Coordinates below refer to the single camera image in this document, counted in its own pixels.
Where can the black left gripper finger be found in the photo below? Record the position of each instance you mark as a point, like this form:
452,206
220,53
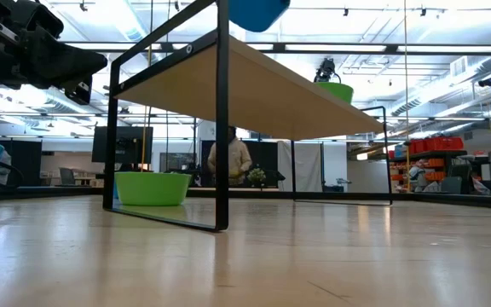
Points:
58,53
58,74

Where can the small blue plastic bowl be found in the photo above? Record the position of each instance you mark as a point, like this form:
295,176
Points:
117,194

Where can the small green plastic bowl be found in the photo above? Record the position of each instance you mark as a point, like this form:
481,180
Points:
151,189

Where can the large green plastic bowl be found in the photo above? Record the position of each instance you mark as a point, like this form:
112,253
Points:
339,91

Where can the black monitor screen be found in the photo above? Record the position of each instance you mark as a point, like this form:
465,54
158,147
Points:
122,145

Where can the grey office chair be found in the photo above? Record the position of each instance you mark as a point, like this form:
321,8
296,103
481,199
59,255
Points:
67,175
452,185

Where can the person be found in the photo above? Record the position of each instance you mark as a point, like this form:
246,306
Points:
2,168
239,160

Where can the wooden riser shelf black legs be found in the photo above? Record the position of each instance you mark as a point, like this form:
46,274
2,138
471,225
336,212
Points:
250,98

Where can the black beam with light strips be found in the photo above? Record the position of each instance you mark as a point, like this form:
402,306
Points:
279,48

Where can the small potted plant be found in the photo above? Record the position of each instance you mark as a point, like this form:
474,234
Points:
256,175

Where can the black partition panel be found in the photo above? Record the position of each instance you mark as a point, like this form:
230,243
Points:
267,155

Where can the white curtain panel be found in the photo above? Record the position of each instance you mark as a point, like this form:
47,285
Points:
307,166

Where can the metal shelf with red bins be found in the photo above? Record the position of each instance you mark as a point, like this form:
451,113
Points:
437,144

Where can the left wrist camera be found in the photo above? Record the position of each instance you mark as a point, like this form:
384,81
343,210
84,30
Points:
45,21

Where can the black camera on mount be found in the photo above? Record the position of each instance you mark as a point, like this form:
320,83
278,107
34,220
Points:
325,70

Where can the silver air duct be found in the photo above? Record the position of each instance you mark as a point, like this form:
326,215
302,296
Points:
411,106

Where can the black aluminium rig frame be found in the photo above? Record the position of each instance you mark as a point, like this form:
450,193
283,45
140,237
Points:
441,198

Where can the black dome camera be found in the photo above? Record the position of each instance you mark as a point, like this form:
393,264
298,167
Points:
488,81

